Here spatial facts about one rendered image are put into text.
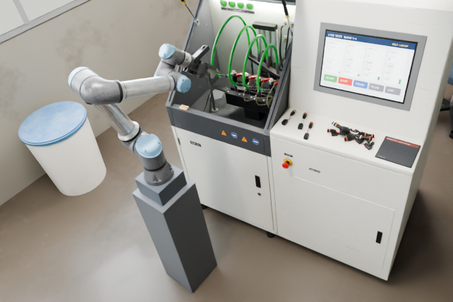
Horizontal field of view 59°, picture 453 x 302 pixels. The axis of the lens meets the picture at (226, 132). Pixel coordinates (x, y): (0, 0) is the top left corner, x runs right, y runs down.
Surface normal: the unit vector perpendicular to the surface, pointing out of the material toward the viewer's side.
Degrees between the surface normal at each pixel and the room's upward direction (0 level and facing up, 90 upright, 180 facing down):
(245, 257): 0
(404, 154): 0
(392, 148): 0
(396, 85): 76
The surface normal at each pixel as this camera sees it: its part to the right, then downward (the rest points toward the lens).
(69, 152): 0.56, 0.53
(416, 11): -0.54, 0.41
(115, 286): -0.13, -0.75
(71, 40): 0.77, 0.33
